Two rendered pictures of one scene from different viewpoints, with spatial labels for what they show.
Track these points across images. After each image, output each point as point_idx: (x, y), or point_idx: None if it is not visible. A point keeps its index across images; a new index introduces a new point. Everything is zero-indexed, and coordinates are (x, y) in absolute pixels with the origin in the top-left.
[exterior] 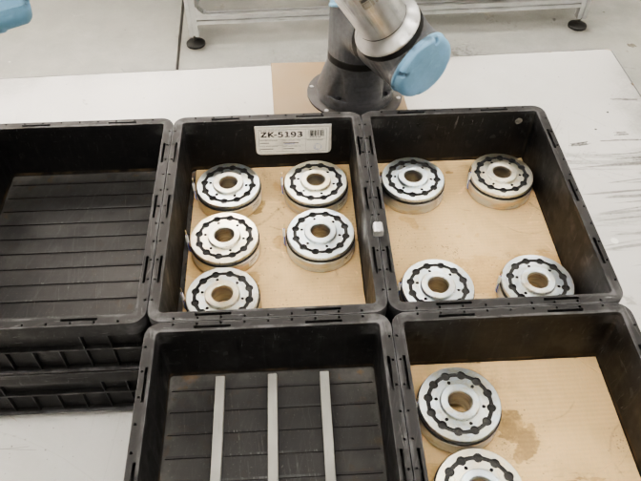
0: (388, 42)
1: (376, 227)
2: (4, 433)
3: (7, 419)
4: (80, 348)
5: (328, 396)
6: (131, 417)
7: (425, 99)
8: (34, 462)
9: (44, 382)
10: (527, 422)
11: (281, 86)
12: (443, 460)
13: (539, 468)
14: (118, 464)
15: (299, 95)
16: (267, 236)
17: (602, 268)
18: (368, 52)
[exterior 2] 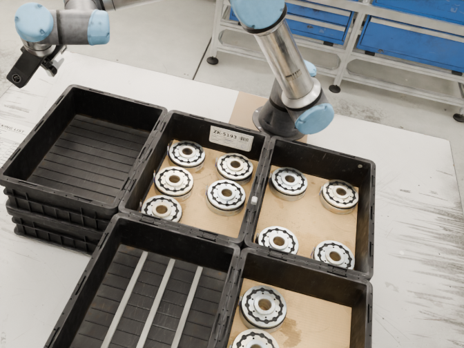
0: (297, 101)
1: (253, 199)
2: (27, 248)
3: (30, 241)
4: (79, 214)
5: (197, 279)
6: None
7: (324, 137)
8: (37, 267)
9: (56, 226)
10: (299, 329)
11: (239, 106)
12: None
13: None
14: None
15: (248, 114)
16: (198, 187)
17: (367, 259)
18: (286, 103)
